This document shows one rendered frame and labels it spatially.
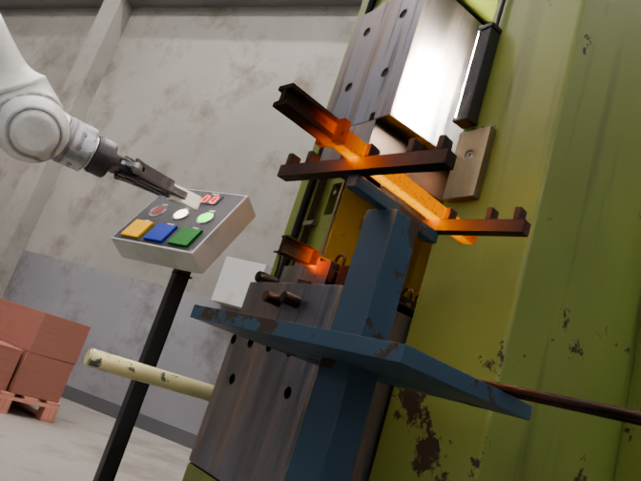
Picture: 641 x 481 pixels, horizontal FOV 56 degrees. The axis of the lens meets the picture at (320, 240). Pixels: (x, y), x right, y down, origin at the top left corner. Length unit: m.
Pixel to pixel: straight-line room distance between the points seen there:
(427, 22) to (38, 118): 1.00
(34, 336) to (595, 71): 3.98
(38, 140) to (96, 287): 5.70
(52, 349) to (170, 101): 3.49
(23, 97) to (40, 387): 3.84
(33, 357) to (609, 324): 3.91
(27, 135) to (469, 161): 0.88
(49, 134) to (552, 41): 1.03
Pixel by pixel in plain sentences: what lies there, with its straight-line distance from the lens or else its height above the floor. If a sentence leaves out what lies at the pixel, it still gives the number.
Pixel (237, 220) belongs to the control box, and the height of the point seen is 1.11.
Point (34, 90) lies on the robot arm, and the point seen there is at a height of 0.99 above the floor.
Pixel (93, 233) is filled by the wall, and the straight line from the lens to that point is 6.99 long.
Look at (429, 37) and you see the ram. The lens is 1.63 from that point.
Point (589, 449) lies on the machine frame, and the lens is 1.41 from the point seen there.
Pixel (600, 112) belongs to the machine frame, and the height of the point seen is 1.44.
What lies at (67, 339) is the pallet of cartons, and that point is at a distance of 4.74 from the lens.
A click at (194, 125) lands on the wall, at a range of 6.82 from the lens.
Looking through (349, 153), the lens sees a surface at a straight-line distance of 0.84.
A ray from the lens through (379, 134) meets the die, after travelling 1.51.
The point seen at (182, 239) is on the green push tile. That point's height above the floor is 1.00.
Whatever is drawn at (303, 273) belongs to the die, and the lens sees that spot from 1.45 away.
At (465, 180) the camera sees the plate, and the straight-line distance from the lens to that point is 1.36.
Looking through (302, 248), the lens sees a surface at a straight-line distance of 1.42.
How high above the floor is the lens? 0.68
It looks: 15 degrees up
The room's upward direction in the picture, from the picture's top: 18 degrees clockwise
